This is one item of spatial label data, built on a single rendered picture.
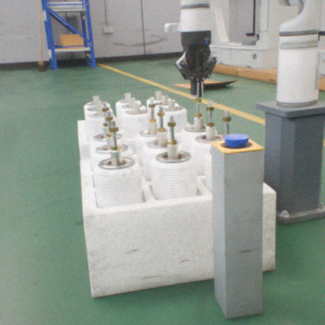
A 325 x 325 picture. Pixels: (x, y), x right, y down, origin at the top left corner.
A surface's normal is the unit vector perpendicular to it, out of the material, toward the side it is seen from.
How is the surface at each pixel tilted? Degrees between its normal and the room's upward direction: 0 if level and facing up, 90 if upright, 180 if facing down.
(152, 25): 90
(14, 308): 0
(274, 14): 90
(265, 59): 90
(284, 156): 90
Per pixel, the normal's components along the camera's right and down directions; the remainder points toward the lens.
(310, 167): 0.31, 0.26
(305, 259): -0.05, -0.95
